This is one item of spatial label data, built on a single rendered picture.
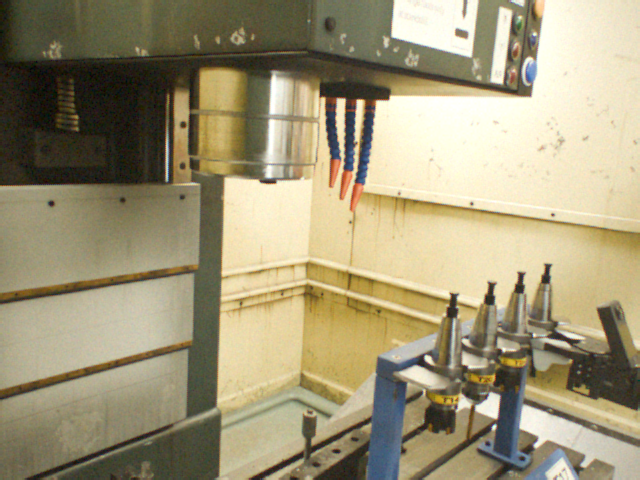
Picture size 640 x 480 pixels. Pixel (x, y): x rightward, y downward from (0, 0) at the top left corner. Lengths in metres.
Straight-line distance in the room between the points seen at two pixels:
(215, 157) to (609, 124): 1.08
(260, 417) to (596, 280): 1.12
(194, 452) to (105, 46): 0.96
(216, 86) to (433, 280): 1.22
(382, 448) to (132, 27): 0.65
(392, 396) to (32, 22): 0.73
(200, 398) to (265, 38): 1.02
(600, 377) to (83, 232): 0.92
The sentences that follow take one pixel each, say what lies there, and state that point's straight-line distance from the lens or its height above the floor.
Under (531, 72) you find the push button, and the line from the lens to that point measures 0.87.
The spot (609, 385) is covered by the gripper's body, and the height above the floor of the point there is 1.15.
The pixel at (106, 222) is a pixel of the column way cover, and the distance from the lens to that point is 1.15.
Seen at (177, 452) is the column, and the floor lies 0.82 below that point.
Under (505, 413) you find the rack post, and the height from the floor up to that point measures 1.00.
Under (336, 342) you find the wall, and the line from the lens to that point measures 2.08.
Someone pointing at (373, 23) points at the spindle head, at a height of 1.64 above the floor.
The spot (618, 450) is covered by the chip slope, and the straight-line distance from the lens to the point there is 1.67.
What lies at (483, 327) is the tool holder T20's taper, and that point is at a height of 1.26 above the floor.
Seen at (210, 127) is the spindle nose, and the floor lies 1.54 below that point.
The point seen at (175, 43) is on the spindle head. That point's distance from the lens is 0.68.
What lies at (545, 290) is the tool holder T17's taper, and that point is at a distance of 1.16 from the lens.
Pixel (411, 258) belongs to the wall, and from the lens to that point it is 1.84.
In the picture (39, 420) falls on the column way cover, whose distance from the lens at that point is 1.22.
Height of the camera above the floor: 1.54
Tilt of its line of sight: 11 degrees down
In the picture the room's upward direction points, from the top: 4 degrees clockwise
